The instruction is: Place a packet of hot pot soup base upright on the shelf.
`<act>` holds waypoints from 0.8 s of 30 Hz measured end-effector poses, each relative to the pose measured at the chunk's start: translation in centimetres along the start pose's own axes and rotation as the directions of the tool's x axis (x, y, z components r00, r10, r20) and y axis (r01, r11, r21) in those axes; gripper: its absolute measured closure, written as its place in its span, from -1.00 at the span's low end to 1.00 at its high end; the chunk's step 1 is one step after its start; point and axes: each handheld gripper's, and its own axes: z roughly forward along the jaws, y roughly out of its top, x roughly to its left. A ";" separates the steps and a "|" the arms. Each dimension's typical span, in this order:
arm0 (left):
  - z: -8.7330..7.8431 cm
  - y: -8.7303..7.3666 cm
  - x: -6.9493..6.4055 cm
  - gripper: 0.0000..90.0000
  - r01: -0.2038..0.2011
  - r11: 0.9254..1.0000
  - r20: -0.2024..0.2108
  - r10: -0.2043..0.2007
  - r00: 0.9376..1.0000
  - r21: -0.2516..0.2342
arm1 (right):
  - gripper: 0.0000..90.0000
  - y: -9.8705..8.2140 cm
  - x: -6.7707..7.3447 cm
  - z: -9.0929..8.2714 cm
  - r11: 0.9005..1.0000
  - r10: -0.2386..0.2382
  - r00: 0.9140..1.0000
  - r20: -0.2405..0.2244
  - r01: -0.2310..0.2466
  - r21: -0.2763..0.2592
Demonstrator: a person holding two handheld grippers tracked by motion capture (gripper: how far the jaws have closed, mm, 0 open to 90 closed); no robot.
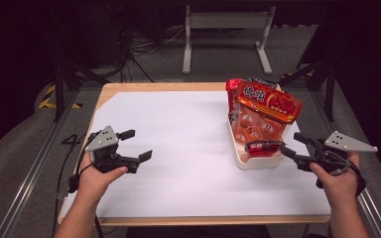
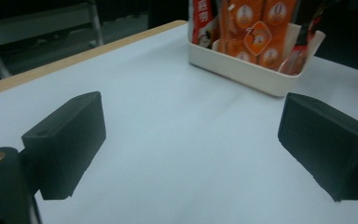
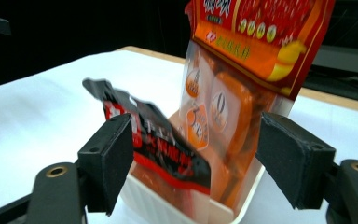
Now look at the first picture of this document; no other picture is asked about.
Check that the person's right hand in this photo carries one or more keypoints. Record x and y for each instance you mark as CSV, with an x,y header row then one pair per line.
x,y
339,188

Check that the person's left hand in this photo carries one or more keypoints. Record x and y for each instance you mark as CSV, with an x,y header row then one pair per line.
x,y
94,183

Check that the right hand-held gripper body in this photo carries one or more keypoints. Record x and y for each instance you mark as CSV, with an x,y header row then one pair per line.
x,y
344,142

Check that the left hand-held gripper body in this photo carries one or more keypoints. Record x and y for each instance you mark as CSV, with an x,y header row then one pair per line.
x,y
104,140

